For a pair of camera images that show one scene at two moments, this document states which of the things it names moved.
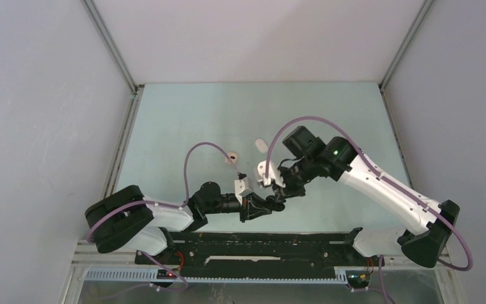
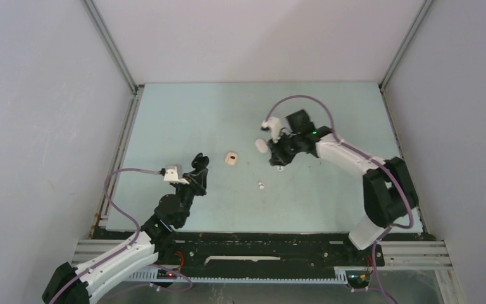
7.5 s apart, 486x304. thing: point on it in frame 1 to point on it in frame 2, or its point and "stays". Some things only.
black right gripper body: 295,177 to 286,147
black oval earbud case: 278,206 to 200,161
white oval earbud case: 262,145 stays
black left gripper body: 245,207 to 193,188
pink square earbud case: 233,156 stays
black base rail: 258,254 stays
